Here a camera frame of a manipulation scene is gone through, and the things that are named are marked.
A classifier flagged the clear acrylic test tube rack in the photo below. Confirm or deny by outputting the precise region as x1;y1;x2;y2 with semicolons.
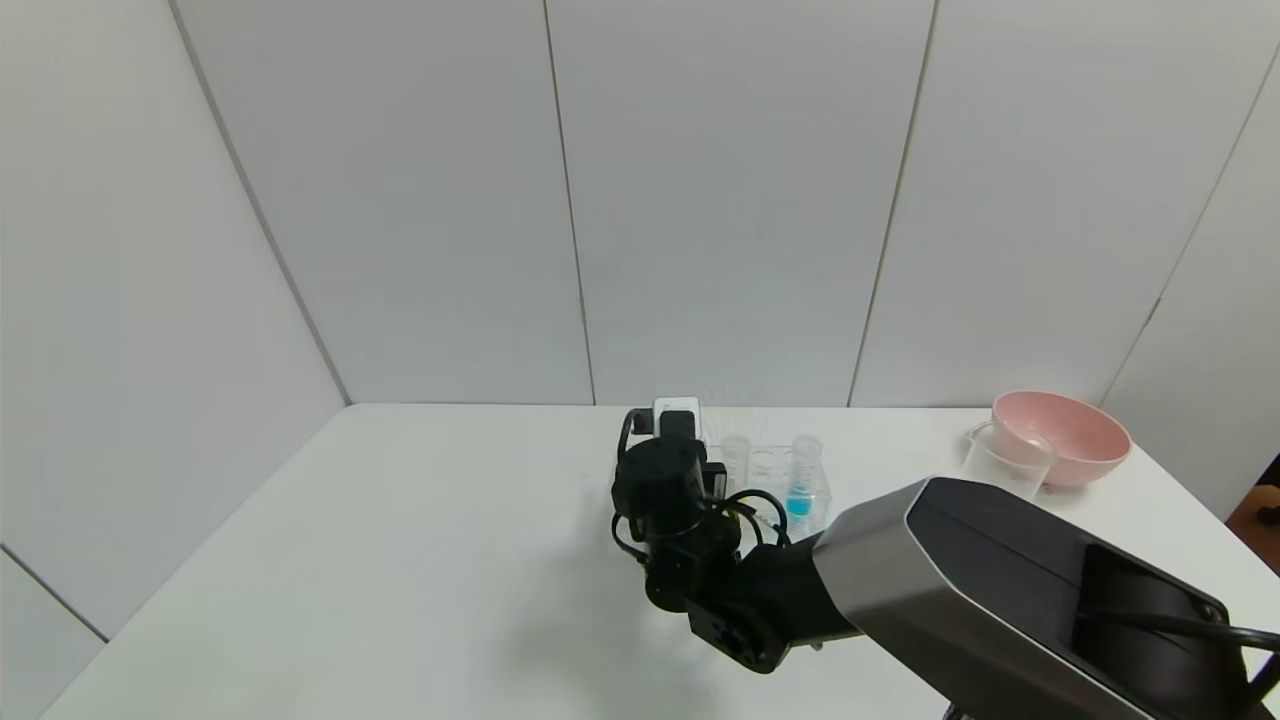
700;440;831;542

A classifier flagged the test tube with blue pigment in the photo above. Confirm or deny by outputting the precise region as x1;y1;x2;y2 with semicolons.
787;435;824;519

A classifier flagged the clear glass beaker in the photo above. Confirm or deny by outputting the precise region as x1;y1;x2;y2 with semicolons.
962;422;1056;499

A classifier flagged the pink bowl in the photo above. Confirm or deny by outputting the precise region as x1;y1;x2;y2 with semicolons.
992;390;1133;489

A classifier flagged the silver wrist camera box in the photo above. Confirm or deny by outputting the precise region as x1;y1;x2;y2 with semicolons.
653;397;701;436

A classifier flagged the black camera cable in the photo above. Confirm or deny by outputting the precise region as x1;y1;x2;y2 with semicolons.
612;408;653;566

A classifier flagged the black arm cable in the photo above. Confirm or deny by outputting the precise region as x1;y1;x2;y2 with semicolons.
715;487;793;549

